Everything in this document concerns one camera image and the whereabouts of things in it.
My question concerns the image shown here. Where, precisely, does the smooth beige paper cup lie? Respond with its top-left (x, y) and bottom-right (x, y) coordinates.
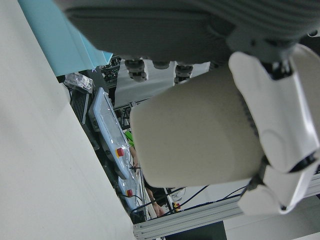
top-left (129, 67), bottom-right (266, 189)

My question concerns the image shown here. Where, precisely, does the person bare forearm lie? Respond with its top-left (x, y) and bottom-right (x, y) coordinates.
top-left (128, 146), bottom-right (166, 218)

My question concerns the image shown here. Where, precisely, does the light blue teach pendant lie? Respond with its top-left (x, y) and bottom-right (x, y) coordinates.
top-left (87, 87), bottom-right (131, 180)
top-left (116, 172), bottom-right (149, 210)

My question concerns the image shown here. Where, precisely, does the bright green object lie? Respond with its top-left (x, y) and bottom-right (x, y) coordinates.
top-left (124, 129), bottom-right (136, 149)

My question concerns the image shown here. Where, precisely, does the aluminium extrusion frame beam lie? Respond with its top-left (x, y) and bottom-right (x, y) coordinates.
top-left (132, 172), bottom-right (320, 240)

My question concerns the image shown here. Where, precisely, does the black cable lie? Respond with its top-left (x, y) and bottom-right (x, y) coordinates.
top-left (172, 185), bottom-right (249, 214)

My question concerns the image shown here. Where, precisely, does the light blue plastic sheet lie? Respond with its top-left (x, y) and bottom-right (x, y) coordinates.
top-left (17, 0), bottom-right (113, 77)

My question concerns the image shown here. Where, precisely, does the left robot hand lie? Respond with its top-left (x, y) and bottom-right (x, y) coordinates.
top-left (53, 0), bottom-right (320, 216)

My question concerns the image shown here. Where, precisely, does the clear plastic bag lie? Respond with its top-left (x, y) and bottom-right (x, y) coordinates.
top-left (63, 73), bottom-right (95, 95)

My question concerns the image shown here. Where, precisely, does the black ribbed heat sink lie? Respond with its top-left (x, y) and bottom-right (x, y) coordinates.
top-left (69, 89), bottom-right (91, 125)

